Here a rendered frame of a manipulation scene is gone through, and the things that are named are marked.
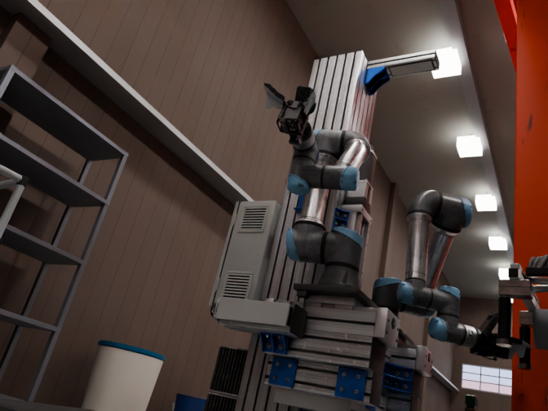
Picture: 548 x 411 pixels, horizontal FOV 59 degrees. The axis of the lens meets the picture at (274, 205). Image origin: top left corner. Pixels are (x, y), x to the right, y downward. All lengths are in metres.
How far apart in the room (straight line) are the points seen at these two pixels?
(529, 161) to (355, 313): 1.37
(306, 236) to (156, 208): 3.80
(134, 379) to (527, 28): 3.72
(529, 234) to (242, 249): 1.27
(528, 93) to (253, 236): 1.61
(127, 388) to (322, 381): 2.95
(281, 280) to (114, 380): 2.66
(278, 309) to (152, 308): 3.95
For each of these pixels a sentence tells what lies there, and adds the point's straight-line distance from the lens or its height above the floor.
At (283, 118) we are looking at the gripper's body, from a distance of 1.42.
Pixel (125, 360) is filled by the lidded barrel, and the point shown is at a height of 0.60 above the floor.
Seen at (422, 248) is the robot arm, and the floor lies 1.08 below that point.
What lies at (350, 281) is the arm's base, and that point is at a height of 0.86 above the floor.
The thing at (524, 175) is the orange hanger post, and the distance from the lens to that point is 2.58.
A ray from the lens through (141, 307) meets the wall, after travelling 5.29.
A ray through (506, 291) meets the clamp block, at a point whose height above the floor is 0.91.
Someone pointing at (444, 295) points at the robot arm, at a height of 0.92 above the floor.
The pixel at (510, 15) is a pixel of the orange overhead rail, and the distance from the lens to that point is 4.19.
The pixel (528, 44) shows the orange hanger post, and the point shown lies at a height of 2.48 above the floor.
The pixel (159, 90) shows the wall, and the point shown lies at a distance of 5.60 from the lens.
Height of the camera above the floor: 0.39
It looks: 24 degrees up
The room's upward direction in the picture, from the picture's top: 13 degrees clockwise
